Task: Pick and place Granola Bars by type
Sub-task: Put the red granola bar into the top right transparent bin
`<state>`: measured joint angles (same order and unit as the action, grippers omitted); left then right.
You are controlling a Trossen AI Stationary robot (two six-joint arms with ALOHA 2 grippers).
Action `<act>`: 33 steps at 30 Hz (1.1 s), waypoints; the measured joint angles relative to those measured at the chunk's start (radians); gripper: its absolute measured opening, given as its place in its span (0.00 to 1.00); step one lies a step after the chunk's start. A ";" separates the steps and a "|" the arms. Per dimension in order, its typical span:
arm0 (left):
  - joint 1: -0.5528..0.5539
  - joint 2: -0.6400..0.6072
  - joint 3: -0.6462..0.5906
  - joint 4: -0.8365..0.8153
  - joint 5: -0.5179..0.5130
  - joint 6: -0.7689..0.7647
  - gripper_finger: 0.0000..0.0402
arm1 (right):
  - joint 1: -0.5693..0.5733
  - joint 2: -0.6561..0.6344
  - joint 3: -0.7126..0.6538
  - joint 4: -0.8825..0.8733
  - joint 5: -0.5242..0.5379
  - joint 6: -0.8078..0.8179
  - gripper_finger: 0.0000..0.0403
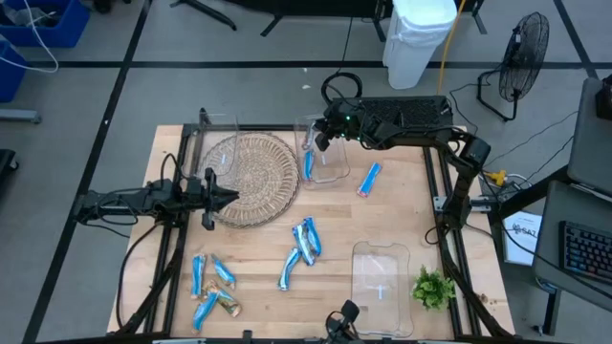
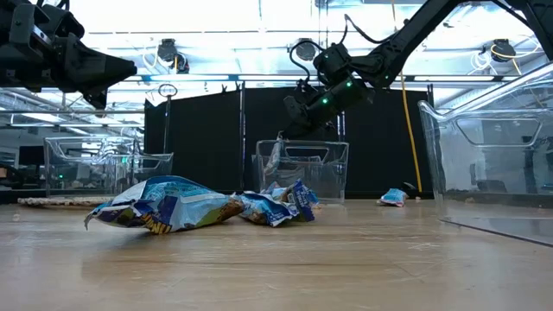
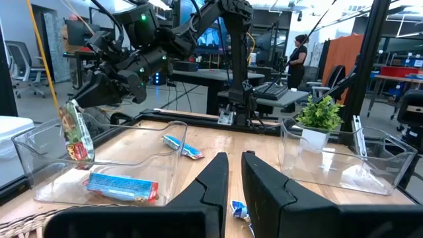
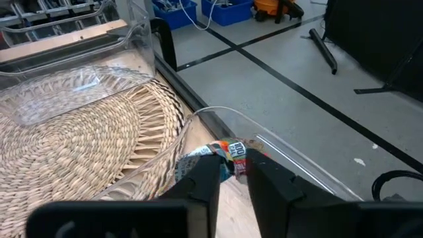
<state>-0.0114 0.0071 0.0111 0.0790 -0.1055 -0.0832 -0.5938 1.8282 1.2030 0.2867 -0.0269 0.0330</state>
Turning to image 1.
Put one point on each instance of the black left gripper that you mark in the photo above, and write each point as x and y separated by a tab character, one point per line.
196	195

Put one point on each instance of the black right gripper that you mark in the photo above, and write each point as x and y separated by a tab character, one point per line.
343	125

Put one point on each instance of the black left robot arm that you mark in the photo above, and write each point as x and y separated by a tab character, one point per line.
119	200

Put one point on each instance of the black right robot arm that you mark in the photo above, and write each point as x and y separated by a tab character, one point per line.
473	153

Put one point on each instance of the clear plastic bin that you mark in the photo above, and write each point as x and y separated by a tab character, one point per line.
382	286
220	138
334	172

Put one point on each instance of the white floor scrap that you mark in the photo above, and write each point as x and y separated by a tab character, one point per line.
306	87

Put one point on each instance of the round woven straw placemat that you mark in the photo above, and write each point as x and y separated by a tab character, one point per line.
268	181

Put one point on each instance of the black perforated computer case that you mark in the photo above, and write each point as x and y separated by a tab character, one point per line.
411	106

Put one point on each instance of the black partition panel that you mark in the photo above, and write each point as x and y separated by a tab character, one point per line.
311	5

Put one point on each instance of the white trash bin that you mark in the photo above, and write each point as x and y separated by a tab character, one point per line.
418	43

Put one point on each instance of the black plastic clamp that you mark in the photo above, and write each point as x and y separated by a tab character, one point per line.
247	334

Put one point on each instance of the silver aluminium profile bar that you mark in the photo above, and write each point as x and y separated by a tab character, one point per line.
179	341

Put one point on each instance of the yellow power plug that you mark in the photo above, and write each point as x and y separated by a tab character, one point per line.
497	178

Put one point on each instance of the small green potted plant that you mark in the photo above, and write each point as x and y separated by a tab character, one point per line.
432	289

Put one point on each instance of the black stand foot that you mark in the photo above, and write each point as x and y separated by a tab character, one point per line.
6	165

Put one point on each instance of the gray metal base bar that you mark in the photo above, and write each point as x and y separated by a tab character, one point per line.
19	116

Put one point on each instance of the black floor fan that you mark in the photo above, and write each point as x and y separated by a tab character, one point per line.
523	57

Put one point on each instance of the black desk leg bar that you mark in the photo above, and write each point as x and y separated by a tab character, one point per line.
535	193

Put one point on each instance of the white printed paper sheet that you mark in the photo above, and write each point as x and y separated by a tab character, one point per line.
521	234

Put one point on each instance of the blue plastic crate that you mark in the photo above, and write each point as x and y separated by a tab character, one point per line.
9	71
48	24

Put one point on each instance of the gray desk top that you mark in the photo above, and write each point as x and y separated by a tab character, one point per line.
590	143
550	248

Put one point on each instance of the black desk device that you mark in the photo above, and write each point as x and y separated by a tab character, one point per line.
605	98

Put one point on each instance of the black backlit keyboard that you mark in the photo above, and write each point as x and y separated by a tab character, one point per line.
588	251

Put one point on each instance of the black aluminium table frame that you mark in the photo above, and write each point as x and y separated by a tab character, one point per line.
268	127

